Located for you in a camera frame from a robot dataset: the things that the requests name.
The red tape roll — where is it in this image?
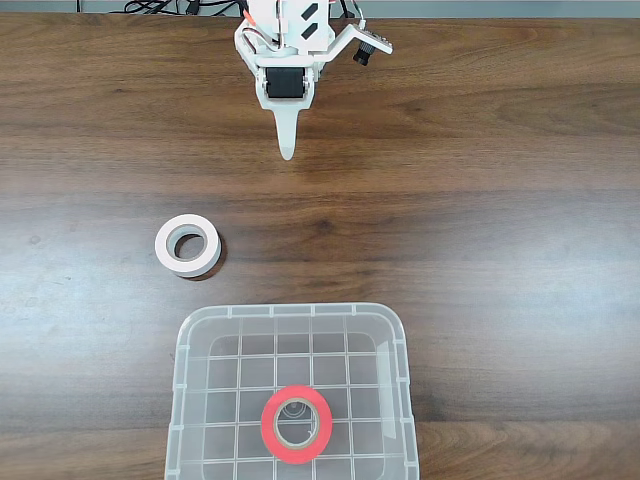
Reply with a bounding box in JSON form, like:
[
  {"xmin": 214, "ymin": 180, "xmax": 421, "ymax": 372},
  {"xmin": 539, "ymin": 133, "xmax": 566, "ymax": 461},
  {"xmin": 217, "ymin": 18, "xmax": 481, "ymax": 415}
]
[{"xmin": 260, "ymin": 383, "xmax": 334, "ymax": 465}]

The white tape roll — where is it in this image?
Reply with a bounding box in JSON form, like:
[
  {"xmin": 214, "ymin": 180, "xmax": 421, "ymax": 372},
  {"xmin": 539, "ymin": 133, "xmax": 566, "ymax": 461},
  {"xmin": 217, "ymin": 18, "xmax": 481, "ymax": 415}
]
[{"xmin": 153, "ymin": 213, "xmax": 223, "ymax": 279}]

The small gripper camera module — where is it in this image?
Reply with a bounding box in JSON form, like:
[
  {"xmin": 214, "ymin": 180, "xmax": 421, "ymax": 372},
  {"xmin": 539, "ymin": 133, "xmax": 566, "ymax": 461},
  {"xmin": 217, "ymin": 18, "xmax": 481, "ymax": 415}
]
[{"xmin": 352, "ymin": 24, "xmax": 395, "ymax": 66}]

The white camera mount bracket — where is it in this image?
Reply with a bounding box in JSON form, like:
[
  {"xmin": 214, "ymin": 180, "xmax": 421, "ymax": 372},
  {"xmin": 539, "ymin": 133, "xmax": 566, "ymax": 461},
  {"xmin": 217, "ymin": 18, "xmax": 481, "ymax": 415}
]
[{"xmin": 319, "ymin": 24, "xmax": 366, "ymax": 64}]

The black cable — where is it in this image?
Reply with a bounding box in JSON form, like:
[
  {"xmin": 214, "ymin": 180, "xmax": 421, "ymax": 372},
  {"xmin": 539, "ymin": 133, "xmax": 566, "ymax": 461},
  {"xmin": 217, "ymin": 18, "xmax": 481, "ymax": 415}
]
[
  {"xmin": 124, "ymin": 0, "xmax": 180, "ymax": 15},
  {"xmin": 182, "ymin": 0, "xmax": 241, "ymax": 15}
]

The clear plastic storage box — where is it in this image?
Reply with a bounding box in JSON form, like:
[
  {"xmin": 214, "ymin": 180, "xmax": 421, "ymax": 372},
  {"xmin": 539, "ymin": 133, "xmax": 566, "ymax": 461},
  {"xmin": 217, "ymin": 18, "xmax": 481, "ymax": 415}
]
[{"xmin": 163, "ymin": 302, "xmax": 421, "ymax": 480}]

